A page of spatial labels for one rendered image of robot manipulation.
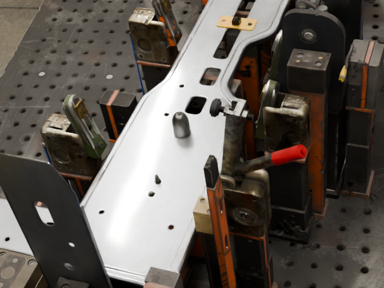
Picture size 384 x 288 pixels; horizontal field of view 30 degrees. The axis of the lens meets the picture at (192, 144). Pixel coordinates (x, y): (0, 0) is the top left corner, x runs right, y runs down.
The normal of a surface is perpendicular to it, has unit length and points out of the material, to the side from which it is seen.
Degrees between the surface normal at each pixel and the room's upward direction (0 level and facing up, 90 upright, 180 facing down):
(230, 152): 90
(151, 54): 90
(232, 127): 90
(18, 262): 0
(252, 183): 0
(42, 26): 0
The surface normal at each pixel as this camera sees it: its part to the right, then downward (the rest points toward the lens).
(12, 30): -0.12, -0.69
